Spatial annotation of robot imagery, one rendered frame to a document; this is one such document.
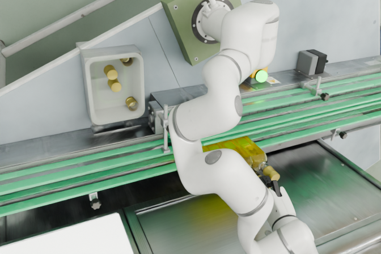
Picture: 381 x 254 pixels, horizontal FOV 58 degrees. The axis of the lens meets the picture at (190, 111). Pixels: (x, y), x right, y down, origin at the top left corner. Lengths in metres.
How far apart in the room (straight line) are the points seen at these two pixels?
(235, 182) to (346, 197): 0.78
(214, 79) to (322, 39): 0.99
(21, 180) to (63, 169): 0.11
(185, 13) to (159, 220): 0.65
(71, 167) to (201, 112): 0.54
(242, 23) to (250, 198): 0.36
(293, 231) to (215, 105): 0.34
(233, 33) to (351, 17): 0.96
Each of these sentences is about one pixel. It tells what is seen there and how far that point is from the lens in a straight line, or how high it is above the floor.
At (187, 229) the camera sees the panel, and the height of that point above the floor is 1.14.
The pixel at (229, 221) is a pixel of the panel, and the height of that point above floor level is 1.16.
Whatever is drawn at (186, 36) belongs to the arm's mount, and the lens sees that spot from 1.13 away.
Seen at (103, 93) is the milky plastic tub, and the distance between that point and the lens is 1.15.
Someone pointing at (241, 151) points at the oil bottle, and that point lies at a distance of 1.15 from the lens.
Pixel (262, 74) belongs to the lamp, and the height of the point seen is 0.85.
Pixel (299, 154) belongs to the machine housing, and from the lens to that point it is 1.54.
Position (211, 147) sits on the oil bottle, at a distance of 1.16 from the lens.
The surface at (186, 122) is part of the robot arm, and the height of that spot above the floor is 1.26.
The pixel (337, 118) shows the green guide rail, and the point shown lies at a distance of 1.61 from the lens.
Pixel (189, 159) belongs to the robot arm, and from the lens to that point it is 0.71.
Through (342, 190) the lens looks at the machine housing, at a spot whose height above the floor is 1.17.
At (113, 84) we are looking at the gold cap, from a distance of 1.10.
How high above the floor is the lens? 1.79
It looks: 52 degrees down
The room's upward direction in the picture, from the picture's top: 137 degrees clockwise
